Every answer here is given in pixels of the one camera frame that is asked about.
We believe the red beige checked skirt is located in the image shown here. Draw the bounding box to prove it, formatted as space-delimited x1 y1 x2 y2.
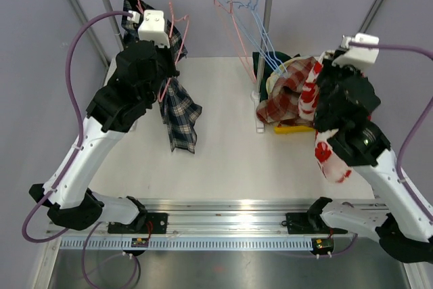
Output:
256 56 317 126

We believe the red white floral skirt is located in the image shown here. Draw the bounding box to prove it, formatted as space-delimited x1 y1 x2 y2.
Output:
298 58 353 183

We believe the pastel floral skirt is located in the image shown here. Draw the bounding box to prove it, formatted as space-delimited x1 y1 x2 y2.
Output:
265 57 304 95

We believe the dark green plaid skirt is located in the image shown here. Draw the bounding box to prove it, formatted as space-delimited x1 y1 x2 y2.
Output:
252 50 301 80

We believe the light blue hanger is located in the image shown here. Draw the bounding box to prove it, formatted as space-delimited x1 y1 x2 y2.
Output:
221 0 273 76

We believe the navy plaid skirt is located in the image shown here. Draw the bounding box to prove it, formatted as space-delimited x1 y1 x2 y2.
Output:
121 0 202 154

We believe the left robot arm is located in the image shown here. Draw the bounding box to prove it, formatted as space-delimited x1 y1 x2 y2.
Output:
29 41 178 233

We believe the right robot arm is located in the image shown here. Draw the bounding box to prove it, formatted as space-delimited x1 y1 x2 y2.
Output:
306 62 432 263

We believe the yellow plastic bin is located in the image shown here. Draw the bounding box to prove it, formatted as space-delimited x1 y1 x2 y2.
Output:
273 125 315 135

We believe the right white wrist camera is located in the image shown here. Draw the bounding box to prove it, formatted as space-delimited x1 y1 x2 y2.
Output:
332 33 380 71

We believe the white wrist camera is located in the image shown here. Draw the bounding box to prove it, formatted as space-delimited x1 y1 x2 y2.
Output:
127 9 170 48
332 33 380 71

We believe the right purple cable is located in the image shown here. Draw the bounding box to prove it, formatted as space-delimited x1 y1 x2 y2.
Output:
348 41 433 222

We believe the purple cable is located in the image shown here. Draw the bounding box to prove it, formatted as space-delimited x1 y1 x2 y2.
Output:
21 11 136 243
348 41 433 222

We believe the aluminium mounting rail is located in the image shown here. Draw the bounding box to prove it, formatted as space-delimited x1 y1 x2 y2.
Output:
45 198 414 238

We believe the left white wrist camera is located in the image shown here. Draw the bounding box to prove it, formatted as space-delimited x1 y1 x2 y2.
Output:
127 9 170 48

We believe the slotted white cable duct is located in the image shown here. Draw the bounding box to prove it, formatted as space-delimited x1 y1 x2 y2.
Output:
60 236 313 251

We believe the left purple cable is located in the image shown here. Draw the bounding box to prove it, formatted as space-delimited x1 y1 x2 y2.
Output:
21 11 136 243

